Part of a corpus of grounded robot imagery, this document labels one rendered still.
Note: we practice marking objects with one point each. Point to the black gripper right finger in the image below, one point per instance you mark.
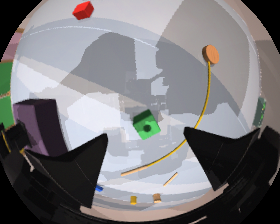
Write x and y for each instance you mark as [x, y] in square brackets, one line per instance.
[218, 155]

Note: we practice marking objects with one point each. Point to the orange round button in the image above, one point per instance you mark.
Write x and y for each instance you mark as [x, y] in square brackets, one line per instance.
[210, 54]

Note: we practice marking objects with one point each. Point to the tan wooden cylinder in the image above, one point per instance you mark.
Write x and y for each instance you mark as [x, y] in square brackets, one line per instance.
[156, 197]

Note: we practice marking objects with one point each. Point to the yellow cylinder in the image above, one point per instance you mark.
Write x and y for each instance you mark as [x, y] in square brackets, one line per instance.
[133, 200]

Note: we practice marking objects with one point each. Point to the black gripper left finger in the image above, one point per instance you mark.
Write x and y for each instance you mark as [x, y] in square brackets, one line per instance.
[76, 171]

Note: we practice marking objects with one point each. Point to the green block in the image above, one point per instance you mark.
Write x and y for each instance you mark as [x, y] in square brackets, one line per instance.
[146, 125]

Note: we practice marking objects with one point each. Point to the blue rectangular bar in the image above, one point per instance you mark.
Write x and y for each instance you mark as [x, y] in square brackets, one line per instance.
[98, 187]

